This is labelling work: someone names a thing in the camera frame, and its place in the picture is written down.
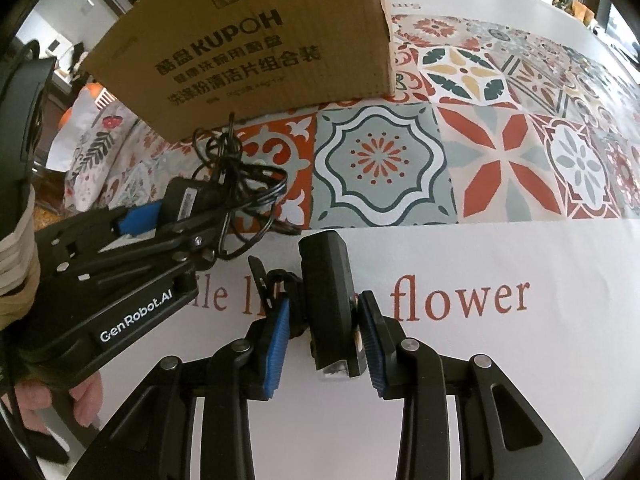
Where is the white tissue paper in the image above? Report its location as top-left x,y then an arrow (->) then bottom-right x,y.
47,97 -> 101,172

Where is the brown cardboard box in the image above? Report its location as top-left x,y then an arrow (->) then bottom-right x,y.
80,0 -> 396,142

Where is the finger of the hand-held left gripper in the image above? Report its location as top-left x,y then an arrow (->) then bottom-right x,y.
82,209 -> 236,287
37,201 -> 165,262

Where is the person's left hand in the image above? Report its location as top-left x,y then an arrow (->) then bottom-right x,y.
14,372 -> 104,435

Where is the tile-patterned tablecloth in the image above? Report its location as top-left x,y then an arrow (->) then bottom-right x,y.
37,0 -> 640,480

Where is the white plastic fruit basket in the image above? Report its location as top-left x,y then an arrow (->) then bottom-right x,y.
85,82 -> 115,111

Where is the black power adapter with cable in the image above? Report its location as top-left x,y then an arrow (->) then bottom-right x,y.
159,110 -> 305,261

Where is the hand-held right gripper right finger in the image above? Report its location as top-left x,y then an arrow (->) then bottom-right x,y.
357,290 -> 583,480

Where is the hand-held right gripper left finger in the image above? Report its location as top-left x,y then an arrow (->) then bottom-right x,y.
67,295 -> 293,480

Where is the black power adapter brick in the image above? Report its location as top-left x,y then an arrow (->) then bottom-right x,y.
248,230 -> 363,383

